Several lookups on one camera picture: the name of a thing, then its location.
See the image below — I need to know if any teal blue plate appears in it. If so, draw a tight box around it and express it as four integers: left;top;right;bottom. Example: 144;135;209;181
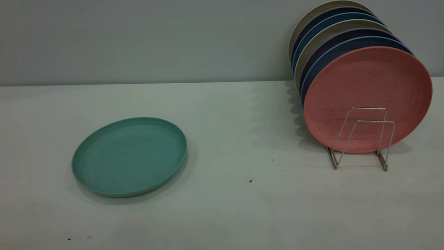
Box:
292;12;385;75

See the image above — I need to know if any dark purple plate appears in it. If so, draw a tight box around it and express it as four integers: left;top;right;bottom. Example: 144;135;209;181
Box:
291;6;375;66
298;28;401;96

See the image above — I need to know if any metal wire plate rack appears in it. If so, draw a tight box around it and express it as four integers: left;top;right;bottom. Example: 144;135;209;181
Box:
326;107;396;172

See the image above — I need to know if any green plate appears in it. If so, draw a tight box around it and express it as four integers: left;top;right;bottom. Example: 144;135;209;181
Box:
72;117;188;198

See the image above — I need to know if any pink plate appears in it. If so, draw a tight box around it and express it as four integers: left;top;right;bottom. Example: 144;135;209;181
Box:
303;46;433;154

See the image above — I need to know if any beige plate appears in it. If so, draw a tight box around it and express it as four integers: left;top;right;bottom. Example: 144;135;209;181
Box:
294;19;392;92
288;0;373;65

